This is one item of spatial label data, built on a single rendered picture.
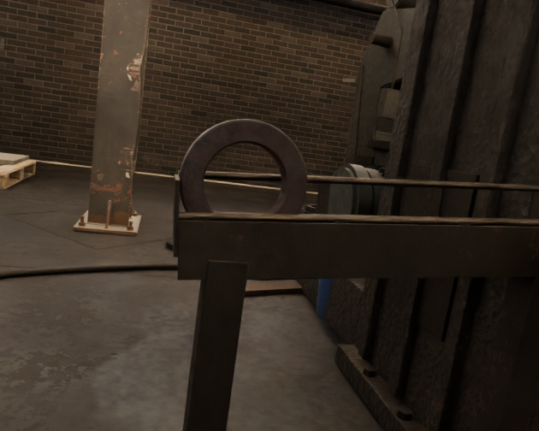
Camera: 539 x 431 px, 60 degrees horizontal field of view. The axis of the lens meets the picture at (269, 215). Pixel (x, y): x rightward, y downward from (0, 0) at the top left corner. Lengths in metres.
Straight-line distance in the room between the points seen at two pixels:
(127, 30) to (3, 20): 4.00
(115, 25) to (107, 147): 0.75
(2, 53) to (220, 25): 2.78
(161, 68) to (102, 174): 3.73
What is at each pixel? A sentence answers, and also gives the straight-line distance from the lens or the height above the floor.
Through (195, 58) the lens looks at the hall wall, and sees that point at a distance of 6.81.
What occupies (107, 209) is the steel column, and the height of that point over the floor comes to 0.13.
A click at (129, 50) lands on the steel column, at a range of 3.21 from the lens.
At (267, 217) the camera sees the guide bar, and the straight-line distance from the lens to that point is 0.67.
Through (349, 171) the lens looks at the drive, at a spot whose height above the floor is 0.65.
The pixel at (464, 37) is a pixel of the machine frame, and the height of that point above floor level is 1.06.
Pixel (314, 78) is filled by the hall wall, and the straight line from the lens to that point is 7.11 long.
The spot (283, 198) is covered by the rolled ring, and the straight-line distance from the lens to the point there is 0.69.
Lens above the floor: 0.75
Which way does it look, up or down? 9 degrees down
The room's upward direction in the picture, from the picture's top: 8 degrees clockwise
